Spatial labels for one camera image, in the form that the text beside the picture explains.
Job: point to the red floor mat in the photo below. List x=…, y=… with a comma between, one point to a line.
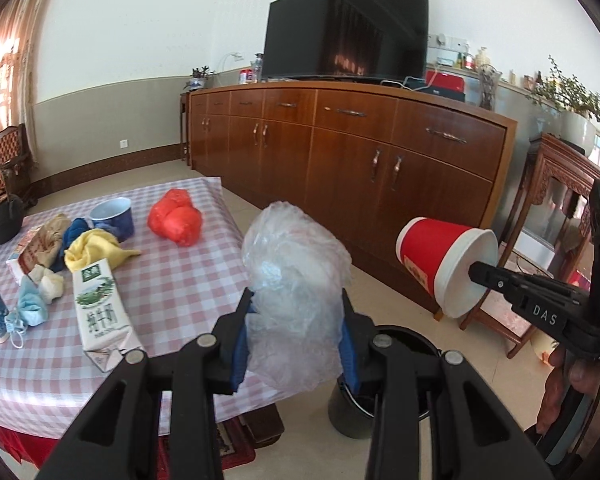
x=235, y=448

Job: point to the black iron teapot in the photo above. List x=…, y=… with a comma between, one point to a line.
x=11, y=212

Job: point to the right hand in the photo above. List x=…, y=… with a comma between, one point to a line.
x=581, y=375

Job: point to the pink checkered tablecloth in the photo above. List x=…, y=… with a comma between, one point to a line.
x=171, y=294

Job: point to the pink curtain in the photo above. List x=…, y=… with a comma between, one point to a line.
x=18, y=27

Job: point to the large potted plant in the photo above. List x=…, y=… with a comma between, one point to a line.
x=578, y=107

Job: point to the red plastic bag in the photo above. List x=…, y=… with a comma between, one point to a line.
x=175, y=218

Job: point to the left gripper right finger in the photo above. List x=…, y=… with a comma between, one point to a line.
x=357, y=331

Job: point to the black flat television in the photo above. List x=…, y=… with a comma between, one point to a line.
x=358, y=39

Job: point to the clear plastic bag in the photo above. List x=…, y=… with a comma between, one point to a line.
x=296, y=270

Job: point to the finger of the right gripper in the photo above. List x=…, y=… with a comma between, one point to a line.
x=543, y=302

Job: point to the light blue face mask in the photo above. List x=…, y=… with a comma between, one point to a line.
x=30, y=311

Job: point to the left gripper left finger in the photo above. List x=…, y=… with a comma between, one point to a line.
x=230, y=357

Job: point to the red white carton box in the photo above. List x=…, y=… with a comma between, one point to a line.
x=20, y=262

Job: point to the wooden sofa bench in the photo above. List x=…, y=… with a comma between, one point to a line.
x=16, y=164

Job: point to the green white milk carton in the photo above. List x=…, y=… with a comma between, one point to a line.
x=105, y=328

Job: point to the glass vase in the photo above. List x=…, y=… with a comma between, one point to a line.
x=489, y=78

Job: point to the blue cloth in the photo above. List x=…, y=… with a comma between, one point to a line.
x=77, y=227

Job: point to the red box on cabinet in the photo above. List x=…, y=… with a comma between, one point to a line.
x=446, y=81

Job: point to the red paper cup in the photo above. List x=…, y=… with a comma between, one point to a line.
x=438, y=255

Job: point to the small potted plant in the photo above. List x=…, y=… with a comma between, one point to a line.
x=199, y=78

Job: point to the black trash bucket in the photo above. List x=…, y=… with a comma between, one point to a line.
x=352, y=414

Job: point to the wooden sideboard cabinet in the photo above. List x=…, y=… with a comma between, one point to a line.
x=361, y=160

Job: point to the cream tissue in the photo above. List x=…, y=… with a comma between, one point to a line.
x=50, y=284

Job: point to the carved wooden side table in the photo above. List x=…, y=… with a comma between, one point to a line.
x=548, y=228

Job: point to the yellow cloth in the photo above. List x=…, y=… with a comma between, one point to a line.
x=94, y=245

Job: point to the tan cloth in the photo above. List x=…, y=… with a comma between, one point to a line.
x=46, y=244

